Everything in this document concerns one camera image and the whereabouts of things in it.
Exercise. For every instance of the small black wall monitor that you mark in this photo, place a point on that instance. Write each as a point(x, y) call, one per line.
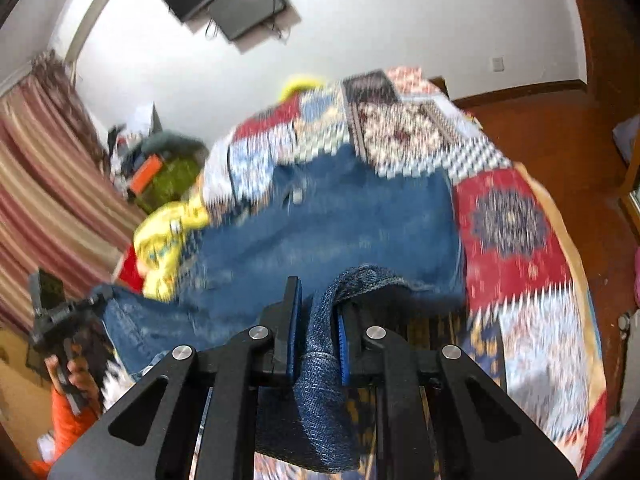
point(245, 10)

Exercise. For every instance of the striped red curtain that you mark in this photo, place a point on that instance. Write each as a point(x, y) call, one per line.
point(45, 175)

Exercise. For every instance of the green cloth covered table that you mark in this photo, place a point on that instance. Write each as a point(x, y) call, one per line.
point(175, 180)

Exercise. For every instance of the blue denim jacket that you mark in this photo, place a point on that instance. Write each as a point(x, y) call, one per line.
point(350, 230)

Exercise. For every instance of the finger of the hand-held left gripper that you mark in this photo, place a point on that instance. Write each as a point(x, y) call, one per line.
point(95, 300)

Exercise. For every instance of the patchwork printed blanket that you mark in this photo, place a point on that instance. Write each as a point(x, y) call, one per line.
point(510, 240)

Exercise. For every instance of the dark teal cloth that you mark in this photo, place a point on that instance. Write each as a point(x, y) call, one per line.
point(175, 144)

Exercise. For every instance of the white wall outlet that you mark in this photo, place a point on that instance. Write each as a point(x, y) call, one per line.
point(497, 64)

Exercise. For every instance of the orange box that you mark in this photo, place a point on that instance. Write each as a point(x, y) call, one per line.
point(145, 175)

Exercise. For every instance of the pale blue bag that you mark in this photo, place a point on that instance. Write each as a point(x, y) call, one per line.
point(627, 137)

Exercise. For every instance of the yellow cartoon blanket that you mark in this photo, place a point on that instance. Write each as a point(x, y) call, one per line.
point(165, 240)

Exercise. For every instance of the person's left hand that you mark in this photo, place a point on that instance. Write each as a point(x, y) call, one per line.
point(82, 385)

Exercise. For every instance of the white air conditioner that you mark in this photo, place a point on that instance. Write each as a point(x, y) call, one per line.
point(92, 20)

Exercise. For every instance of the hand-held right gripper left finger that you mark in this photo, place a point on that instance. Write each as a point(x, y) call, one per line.
point(295, 332)

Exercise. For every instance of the yellow plastic object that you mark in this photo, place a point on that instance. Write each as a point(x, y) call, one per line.
point(300, 86)

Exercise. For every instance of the pile of clutter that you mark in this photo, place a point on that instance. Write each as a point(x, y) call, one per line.
point(125, 135)

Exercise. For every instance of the person's left forearm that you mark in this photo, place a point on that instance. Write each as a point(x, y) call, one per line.
point(70, 430)

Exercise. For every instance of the wooden bed frame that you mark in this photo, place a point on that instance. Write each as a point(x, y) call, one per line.
point(440, 89)

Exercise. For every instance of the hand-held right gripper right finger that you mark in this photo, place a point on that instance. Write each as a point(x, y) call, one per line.
point(343, 355)

